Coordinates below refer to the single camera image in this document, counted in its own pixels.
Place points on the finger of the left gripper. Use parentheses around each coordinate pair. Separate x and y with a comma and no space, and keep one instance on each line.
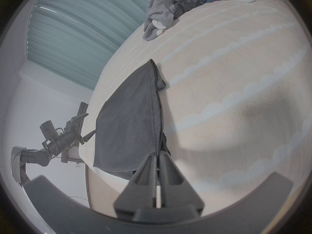
(79,118)
(87,136)

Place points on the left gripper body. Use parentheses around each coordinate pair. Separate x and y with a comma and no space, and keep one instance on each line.
(67,139)

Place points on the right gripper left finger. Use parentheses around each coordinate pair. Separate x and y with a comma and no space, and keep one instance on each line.
(139,194)

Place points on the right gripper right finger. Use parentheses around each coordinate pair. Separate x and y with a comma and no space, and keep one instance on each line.
(178,194)

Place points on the black T-shirt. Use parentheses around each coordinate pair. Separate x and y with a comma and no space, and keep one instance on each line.
(131,121)

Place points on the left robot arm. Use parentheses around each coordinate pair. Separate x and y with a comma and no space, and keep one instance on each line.
(36,156)

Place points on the blue-green curtain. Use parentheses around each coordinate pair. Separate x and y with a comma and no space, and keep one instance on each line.
(109,8)
(68,57)

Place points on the bed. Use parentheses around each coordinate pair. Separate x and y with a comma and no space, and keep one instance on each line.
(231,82)

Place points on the grey garment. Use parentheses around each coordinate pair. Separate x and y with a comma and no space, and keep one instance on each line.
(158,11)

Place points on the black glossy garment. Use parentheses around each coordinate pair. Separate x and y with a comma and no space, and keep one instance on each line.
(185,1)

